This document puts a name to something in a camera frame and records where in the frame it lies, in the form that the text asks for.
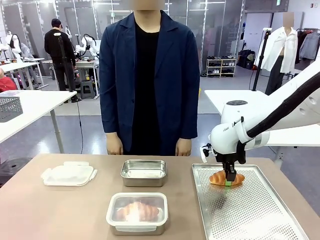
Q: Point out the person's right hand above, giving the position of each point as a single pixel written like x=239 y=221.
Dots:
x=114 y=145

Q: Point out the white shoe rack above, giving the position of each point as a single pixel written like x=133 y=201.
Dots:
x=221 y=67

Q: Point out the steel rectangular container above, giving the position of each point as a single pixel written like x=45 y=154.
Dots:
x=143 y=181
x=137 y=231

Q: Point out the grey plastic stool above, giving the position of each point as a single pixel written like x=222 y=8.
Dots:
x=88 y=90

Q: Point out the red garment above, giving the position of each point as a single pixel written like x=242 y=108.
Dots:
x=6 y=83

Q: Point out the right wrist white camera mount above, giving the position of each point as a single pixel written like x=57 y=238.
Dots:
x=207 y=152

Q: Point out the clear plastic clip lid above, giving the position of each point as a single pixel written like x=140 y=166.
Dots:
x=112 y=215
x=65 y=176

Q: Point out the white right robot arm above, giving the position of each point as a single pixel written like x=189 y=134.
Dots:
x=225 y=140

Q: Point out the white side table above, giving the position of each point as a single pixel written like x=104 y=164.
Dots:
x=45 y=102

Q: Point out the person's left hand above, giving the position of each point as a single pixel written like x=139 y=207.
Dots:
x=183 y=148

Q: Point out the black tripod pole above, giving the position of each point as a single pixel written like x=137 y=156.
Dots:
x=65 y=65

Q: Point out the clothes rack with garments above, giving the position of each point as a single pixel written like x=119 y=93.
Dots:
x=308 y=45

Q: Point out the black bags pile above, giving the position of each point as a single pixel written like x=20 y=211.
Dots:
x=246 y=58

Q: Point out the black round base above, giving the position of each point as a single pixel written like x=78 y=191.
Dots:
x=12 y=171

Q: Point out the perforated metal baking tray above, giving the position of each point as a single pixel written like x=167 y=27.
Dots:
x=250 y=212

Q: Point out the man in black clothes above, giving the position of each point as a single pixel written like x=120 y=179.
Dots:
x=60 y=50

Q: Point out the background white workbench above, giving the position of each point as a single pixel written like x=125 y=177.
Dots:
x=85 y=63

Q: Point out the golden bread roll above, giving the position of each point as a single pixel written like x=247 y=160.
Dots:
x=217 y=179

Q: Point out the black camera stand pole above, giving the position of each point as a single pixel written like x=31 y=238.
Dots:
x=260 y=60

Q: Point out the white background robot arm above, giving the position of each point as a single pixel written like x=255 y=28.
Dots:
x=90 y=45

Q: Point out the golden croissant bread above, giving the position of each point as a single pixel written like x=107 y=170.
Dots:
x=142 y=212

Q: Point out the person in navy jacket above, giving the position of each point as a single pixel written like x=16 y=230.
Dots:
x=120 y=75

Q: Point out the seated person in grey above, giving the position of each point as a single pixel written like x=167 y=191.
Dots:
x=25 y=51

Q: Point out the grey mesh basket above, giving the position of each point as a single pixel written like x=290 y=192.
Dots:
x=10 y=108

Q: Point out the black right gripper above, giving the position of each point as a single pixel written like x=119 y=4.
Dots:
x=228 y=161

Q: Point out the large white work table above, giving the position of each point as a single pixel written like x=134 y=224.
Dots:
x=215 y=102

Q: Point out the background white desk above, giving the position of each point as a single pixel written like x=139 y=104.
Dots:
x=17 y=66

